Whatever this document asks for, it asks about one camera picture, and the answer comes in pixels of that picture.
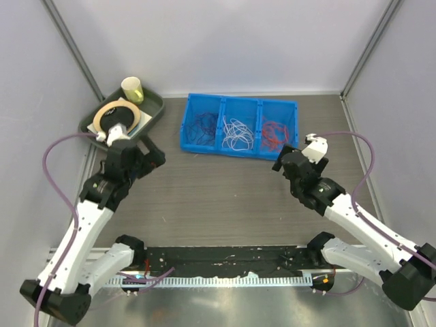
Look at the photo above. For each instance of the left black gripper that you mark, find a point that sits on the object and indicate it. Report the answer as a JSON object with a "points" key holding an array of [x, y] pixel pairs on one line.
{"points": [[152, 160]]}

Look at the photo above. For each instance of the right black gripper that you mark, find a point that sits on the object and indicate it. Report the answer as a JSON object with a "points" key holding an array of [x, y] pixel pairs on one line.
{"points": [[278, 165]]}

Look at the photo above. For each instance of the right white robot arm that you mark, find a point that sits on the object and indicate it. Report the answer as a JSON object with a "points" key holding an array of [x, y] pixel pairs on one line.
{"points": [[404, 270]]}

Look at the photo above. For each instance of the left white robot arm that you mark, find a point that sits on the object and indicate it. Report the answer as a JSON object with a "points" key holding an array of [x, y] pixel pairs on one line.
{"points": [[67, 285]]}

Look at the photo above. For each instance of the white paper pad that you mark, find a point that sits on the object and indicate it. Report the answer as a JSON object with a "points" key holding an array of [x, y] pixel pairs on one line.
{"points": [[144, 120]]}

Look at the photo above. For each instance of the blue three-compartment bin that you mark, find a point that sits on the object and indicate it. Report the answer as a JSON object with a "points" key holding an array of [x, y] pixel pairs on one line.
{"points": [[238, 127]]}

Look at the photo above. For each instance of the dark green tray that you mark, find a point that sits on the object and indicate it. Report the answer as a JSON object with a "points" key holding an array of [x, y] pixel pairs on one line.
{"points": [[153, 105]]}

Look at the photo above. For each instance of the black round disc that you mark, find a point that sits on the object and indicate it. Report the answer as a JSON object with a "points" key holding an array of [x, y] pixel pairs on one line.
{"points": [[122, 115]]}

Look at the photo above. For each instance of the tan tape roll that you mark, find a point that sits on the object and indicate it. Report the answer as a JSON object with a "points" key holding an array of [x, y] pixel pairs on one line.
{"points": [[115, 104]]}

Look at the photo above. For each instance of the yellow-green mug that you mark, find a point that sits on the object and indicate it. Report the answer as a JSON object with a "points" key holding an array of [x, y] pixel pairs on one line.
{"points": [[132, 89]]}

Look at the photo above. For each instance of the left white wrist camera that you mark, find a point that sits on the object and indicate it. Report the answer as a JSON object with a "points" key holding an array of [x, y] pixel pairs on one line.
{"points": [[116, 132]]}

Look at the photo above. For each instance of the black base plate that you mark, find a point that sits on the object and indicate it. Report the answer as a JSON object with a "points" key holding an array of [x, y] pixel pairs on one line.
{"points": [[232, 262]]}

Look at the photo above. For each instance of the slotted cable duct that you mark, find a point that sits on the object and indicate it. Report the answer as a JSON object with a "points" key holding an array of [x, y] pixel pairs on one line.
{"points": [[251, 280]]}

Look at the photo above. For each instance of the left corner aluminium post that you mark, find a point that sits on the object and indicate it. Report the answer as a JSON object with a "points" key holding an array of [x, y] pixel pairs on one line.
{"points": [[67, 37]]}

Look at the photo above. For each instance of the corner aluminium post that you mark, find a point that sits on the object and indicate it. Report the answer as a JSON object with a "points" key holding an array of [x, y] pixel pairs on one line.
{"points": [[376, 36], [67, 37]]}

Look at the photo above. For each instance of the right corner aluminium post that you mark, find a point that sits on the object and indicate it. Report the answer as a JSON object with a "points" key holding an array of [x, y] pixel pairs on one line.
{"points": [[376, 36]]}

